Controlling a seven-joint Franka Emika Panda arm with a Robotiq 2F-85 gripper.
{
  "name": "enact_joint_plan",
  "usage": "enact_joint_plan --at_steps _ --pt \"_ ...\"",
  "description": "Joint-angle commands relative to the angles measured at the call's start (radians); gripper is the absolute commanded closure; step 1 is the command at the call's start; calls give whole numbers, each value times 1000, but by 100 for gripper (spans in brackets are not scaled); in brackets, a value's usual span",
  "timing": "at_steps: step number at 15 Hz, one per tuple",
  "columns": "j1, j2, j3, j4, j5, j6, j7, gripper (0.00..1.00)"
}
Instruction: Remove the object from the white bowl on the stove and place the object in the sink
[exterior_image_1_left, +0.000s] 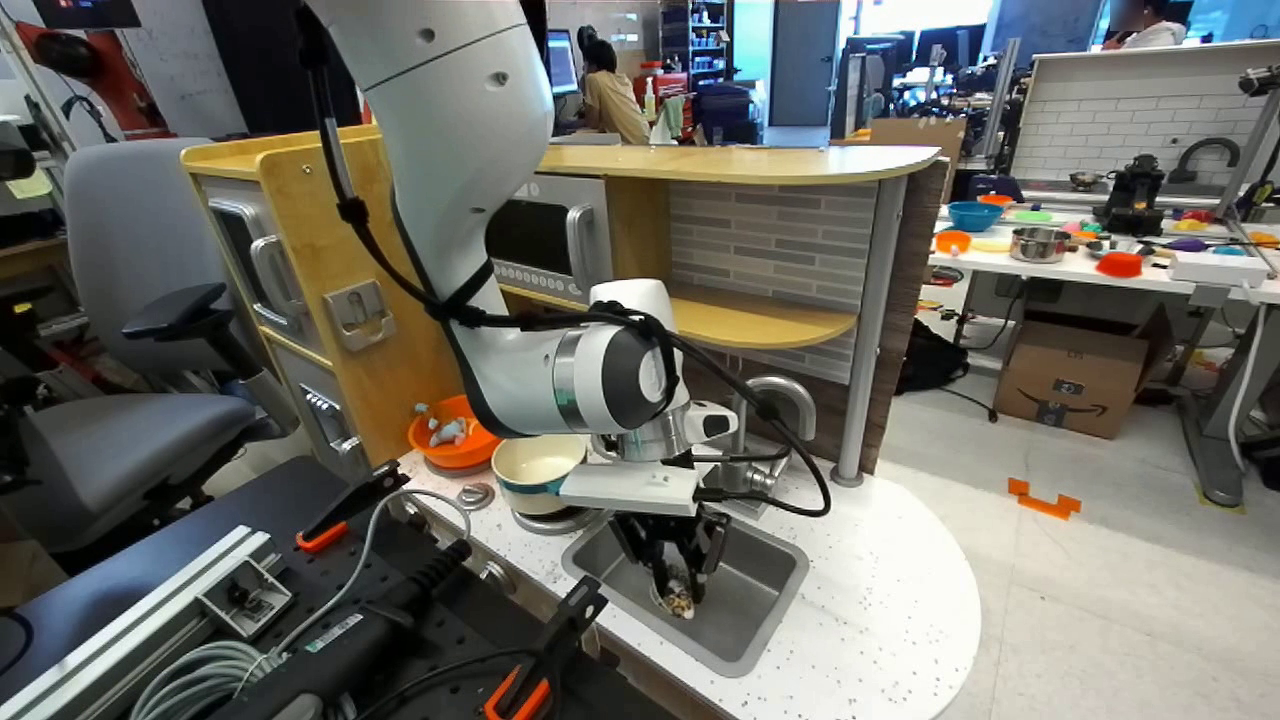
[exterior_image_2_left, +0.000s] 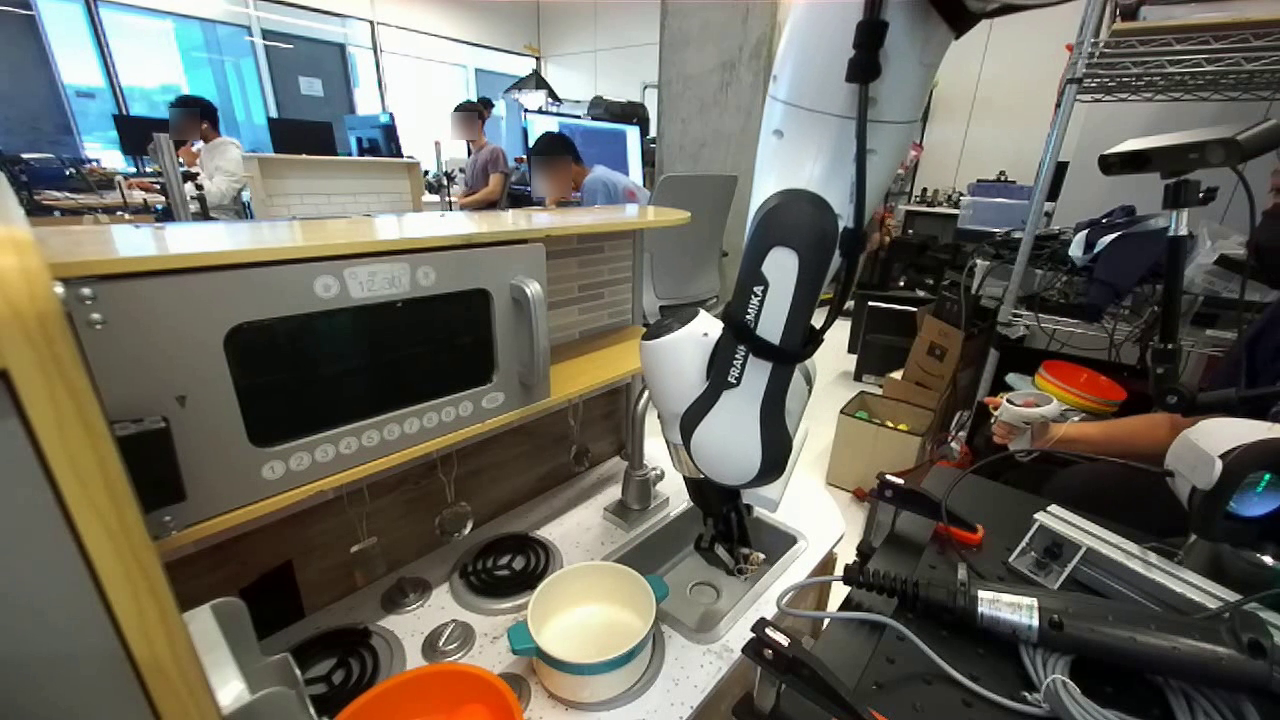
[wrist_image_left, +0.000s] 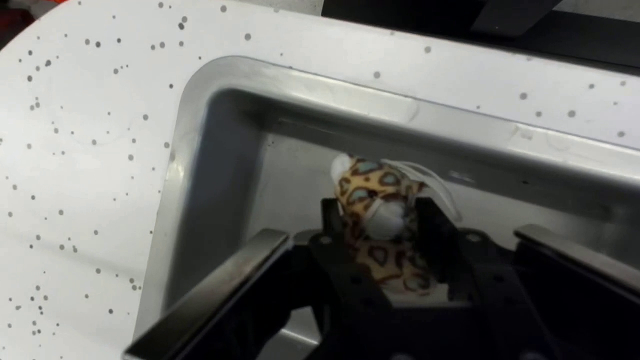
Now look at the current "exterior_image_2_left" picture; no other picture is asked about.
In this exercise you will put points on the silver stove knob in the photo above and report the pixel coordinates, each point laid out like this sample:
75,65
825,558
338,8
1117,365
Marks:
407,592
448,640

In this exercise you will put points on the wooden toy kitchen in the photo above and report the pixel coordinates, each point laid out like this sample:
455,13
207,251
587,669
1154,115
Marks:
53,441

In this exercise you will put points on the person hand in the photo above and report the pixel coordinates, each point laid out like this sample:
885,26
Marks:
1025,417

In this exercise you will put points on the white counter partition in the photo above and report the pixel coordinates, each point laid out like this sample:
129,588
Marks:
333,187

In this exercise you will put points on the person in white shirt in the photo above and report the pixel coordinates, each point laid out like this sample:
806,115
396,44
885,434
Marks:
213,166

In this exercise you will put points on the aluminium rail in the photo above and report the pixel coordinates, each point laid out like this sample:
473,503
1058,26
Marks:
1135,547

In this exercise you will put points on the white housing with blue light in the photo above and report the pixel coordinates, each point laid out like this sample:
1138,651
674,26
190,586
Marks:
1205,452

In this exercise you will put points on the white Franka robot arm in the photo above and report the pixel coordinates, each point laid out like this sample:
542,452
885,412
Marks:
726,401

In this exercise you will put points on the computer monitor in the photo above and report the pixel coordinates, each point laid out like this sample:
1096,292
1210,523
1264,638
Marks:
306,137
147,137
374,135

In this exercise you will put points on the blue lit monitor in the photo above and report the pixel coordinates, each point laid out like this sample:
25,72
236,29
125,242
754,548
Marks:
607,143

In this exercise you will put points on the open cardboard box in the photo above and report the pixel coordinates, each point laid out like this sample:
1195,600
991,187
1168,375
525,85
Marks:
864,444

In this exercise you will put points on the grey square bracket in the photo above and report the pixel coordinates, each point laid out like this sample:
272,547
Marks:
1044,548

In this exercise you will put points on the yellow wooden top board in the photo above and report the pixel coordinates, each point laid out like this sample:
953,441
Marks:
333,242

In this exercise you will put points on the grey tile backsplash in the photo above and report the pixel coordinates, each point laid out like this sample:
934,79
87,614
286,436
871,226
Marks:
587,285

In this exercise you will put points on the silver metal pole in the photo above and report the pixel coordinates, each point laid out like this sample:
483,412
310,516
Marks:
1055,160

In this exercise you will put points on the person forearm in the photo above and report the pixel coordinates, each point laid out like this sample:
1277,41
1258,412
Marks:
1120,434

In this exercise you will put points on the dark hanging lamp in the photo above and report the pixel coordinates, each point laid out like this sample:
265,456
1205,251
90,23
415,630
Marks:
534,85

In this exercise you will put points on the black stereo camera on tripod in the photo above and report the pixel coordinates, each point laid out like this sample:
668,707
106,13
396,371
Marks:
1175,150

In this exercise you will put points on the orange plastic bowl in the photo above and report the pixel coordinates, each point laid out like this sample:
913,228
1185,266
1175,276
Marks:
425,697

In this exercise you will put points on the silver toy microwave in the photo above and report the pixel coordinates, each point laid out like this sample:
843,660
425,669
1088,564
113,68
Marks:
363,365

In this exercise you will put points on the silver toy faucet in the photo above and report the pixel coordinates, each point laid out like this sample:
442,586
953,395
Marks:
639,464

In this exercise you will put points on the black storage box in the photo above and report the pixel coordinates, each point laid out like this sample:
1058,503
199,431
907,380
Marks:
891,333

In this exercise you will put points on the person in blue shirt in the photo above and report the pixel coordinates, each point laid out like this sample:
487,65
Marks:
593,187

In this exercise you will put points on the silver sink basin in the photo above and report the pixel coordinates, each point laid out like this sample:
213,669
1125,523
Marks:
695,600

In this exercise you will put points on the printed cardboard box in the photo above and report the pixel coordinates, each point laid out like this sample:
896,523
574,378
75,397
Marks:
940,357

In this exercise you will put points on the standing person in grey top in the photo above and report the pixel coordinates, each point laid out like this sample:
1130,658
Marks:
483,166

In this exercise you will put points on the black cylindrical tool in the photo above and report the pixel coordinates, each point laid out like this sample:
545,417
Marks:
1064,620

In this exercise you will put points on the orange yellow disc stack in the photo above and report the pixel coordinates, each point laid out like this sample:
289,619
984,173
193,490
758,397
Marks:
1083,387

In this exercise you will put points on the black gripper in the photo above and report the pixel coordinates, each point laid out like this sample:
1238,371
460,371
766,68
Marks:
726,511

